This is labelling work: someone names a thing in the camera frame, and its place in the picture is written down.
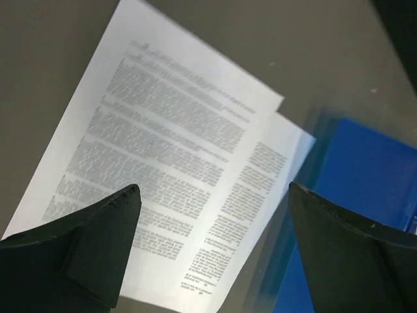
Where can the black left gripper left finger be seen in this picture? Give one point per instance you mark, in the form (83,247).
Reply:
(75,263)

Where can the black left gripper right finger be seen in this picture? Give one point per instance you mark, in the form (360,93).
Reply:
(352,263)

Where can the blue plastic folder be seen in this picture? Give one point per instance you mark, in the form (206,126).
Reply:
(367,173)

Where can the white printed paper stack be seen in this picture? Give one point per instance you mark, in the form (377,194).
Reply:
(201,138)

